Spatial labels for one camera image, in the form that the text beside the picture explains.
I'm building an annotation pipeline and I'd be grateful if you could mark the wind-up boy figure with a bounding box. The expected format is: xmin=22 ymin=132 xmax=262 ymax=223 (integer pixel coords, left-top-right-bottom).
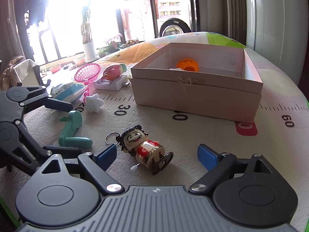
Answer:
xmin=108 ymin=125 xmax=174 ymax=175

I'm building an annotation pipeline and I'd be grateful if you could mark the white battery charger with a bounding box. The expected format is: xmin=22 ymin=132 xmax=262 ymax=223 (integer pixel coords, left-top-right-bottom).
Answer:
xmin=94 ymin=75 xmax=130 ymax=91

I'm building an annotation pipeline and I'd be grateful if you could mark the pink bird toy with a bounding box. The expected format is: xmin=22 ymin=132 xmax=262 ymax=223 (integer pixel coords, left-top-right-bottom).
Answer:
xmin=102 ymin=63 xmax=127 ymax=81

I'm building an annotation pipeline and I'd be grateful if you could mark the pink cardboard box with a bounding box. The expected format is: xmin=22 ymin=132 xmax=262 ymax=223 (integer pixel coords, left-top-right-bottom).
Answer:
xmin=131 ymin=43 xmax=263 ymax=123

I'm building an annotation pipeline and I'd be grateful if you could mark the red plastic basin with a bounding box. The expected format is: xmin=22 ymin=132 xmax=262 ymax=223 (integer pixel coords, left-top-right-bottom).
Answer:
xmin=50 ymin=64 xmax=61 ymax=74

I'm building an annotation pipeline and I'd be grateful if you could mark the colourful play mat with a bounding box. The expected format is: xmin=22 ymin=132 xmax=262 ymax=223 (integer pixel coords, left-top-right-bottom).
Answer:
xmin=0 ymin=31 xmax=309 ymax=232

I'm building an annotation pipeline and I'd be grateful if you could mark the white star toy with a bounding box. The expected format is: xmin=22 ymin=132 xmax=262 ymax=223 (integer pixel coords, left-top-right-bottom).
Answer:
xmin=84 ymin=93 xmax=104 ymax=113

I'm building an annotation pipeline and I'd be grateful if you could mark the orange pumpkin toy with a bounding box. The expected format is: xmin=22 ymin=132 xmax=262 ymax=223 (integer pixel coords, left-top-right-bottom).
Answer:
xmin=176 ymin=59 xmax=199 ymax=72

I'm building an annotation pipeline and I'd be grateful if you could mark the pink plastic basket scoop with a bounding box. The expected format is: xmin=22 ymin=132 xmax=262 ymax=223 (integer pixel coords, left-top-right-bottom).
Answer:
xmin=74 ymin=63 xmax=101 ymax=85

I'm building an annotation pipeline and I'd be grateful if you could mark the white plant pot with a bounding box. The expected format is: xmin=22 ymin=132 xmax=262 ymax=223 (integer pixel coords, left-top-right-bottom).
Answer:
xmin=83 ymin=41 xmax=99 ymax=63

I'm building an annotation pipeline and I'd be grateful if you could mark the green hand crank toy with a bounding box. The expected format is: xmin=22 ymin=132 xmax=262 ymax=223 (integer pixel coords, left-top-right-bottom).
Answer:
xmin=58 ymin=111 xmax=93 ymax=149

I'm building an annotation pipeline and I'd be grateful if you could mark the blue white tissue pack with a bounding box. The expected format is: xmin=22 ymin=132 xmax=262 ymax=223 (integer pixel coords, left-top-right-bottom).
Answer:
xmin=50 ymin=82 xmax=87 ymax=103

